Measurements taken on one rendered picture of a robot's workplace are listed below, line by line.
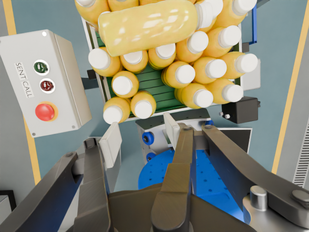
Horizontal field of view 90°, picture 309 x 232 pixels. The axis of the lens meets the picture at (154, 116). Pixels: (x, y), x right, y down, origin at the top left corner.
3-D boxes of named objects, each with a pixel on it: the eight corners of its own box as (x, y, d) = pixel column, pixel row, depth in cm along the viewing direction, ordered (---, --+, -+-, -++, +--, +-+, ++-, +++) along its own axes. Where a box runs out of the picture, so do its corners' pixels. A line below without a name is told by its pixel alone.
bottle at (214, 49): (201, 67, 52) (231, 60, 34) (184, 55, 51) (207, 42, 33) (213, 48, 51) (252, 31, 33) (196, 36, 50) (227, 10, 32)
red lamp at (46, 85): (44, 92, 31) (40, 92, 30) (40, 81, 31) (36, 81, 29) (55, 90, 31) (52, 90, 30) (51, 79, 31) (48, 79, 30)
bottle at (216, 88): (191, 97, 54) (214, 106, 36) (194, 77, 53) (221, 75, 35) (210, 100, 55) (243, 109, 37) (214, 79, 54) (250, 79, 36)
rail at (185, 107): (112, 121, 49) (111, 124, 46) (112, 118, 49) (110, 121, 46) (235, 98, 50) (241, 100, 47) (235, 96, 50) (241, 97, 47)
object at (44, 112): (41, 121, 32) (37, 123, 31) (35, 104, 32) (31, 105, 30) (58, 118, 32) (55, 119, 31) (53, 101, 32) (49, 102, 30)
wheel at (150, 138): (151, 147, 48) (155, 145, 49) (148, 134, 47) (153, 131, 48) (142, 144, 51) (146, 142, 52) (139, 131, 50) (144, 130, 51)
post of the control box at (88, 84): (117, 84, 138) (58, 94, 41) (117, 79, 137) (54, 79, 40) (122, 83, 138) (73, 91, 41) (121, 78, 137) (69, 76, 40)
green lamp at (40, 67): (38, 74, 30) (34, 74, 29) (34, 62, 30) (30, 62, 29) (49, 72, 30) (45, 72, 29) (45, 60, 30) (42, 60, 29)
